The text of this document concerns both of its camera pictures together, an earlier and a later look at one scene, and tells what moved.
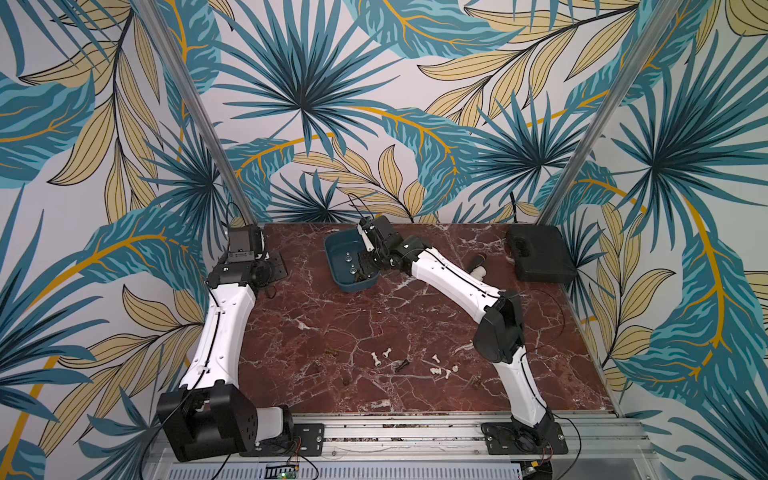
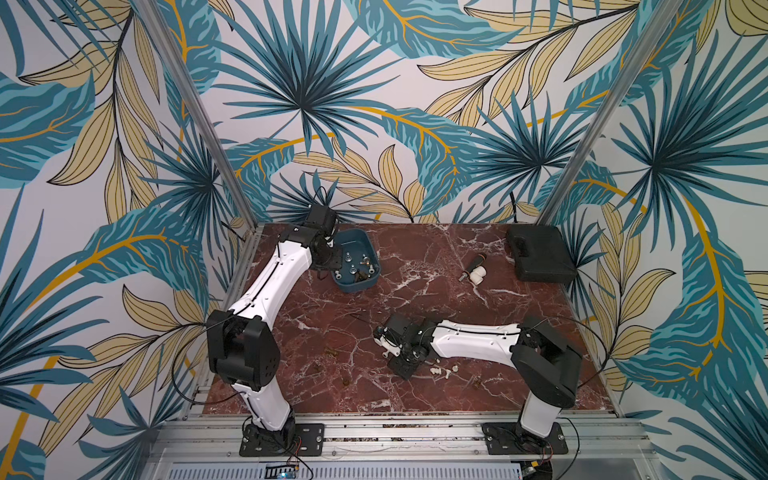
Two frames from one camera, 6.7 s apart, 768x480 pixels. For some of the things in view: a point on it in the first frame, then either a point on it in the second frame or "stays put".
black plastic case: (540, 253) stays put
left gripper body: (273, 267) → (332, 259)
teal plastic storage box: (343, 251) stays put
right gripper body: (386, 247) → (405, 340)
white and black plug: (475, 267) stays put
